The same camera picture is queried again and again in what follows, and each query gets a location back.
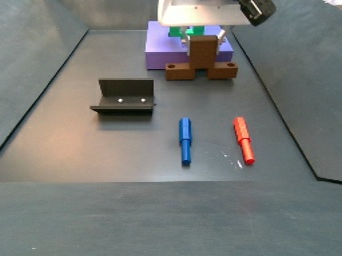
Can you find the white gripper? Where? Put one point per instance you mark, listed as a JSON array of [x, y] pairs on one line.
[[180, 13]]

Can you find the brown T-shaped block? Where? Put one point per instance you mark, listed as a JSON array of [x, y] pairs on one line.
[[201, 59]]

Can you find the purple base board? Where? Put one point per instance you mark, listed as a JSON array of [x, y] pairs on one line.
[[164, 49]]

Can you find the green U-shaped block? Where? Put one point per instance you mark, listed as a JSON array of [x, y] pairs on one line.
[[187, 31]]

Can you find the blue peg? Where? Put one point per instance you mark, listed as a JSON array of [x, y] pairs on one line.
[[185, 140]]

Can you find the red peg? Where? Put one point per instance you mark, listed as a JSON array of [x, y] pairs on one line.
[[243, 140]]

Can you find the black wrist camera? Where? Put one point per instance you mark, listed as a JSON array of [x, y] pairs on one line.
[[256, 10]]

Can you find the black angle bracket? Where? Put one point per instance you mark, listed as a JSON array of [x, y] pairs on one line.
[[125, 95]]

